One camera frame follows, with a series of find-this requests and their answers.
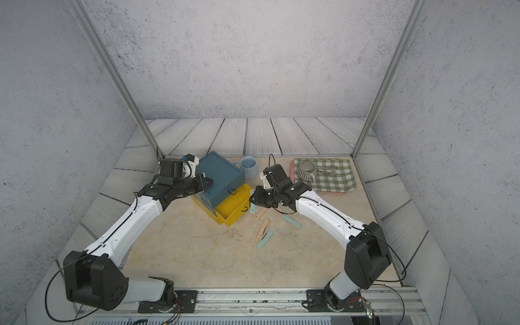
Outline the aluminium front rail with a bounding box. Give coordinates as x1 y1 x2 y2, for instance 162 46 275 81
78 284 431 324

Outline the metal spoon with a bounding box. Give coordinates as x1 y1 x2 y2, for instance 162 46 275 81
316 166 338 176

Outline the green checkered cloth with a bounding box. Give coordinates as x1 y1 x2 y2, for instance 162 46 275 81
294 157 358 194

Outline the light blue mug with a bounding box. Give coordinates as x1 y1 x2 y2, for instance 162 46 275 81
234 157 259 180

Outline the mint fruit knife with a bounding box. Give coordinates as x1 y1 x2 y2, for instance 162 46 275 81
249 189 256 215
282 215 301 228
257 230 274 249

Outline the aluminium frame post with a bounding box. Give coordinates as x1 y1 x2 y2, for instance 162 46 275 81
66 0 165 161
352 0 427 160

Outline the teal and yellow drawer cabinet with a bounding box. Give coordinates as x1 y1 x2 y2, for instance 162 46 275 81
194 151 245 224

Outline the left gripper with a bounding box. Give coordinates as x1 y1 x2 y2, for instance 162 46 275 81
173 173 214 198

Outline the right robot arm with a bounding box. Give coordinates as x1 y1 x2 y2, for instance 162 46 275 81
250 164 393 311

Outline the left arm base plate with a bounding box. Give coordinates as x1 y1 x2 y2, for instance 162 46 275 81
138 290 199 314

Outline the striped ceramic cup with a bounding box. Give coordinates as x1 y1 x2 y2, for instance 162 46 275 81
297 161 317 183

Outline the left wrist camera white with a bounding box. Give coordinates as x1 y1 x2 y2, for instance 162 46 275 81
182 154 200 178

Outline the pink fruit knife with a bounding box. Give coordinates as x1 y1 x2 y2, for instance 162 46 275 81
257 219 269 240
255 208 268 220

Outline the right aluminium frame post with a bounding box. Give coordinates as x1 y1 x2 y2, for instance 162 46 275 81
352 0 427 160

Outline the left aluminium frame post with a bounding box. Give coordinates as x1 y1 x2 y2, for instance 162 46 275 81
66 0 165 161

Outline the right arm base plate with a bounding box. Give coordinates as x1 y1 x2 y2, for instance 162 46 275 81
301 289 366 313

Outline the yellow drawer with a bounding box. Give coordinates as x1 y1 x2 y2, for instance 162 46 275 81
215 183 252 227

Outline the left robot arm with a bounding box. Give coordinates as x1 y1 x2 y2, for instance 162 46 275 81
64 174 213 311

